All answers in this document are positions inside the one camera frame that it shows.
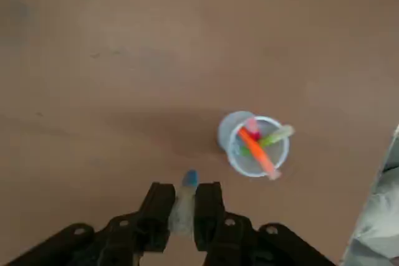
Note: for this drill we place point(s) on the blue highlighter pen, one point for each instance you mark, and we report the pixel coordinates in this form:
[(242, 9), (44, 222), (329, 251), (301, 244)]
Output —
[(185, 197)]

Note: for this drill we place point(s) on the clear plastic cup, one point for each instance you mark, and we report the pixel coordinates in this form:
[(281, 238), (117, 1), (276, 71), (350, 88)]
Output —
[(226, 132)]

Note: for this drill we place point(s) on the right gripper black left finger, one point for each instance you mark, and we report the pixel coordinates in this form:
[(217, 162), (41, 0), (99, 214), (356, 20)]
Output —
[(124, 238)]

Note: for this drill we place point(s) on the green highlighter pen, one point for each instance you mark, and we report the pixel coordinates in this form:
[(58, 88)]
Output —
[(277, 135)]

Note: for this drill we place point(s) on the pink highlighter pen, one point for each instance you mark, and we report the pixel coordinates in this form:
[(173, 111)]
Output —
[(253, 126)]

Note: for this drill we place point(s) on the orange highlighter pen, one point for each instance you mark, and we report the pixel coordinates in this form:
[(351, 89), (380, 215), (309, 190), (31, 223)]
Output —
[(257, 150)]

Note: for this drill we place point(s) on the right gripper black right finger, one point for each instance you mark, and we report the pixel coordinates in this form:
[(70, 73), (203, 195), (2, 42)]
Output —
[(224, 238)]

